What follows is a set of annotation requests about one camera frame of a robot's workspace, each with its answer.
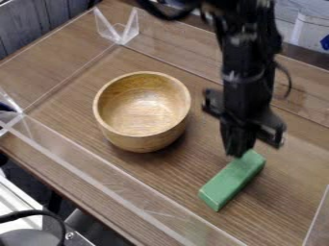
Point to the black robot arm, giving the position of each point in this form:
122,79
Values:
249,41

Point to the brown wooden bowl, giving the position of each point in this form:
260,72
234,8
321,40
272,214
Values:
140,109

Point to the green rectangular block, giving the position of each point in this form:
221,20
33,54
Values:
230,180

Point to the clear acrylic front wall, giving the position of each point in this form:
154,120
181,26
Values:
123,203

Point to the white container top right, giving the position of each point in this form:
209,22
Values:
310,32

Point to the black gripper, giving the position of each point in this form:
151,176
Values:
241,132

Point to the grey metal stand base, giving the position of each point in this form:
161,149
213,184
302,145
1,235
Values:
21,235

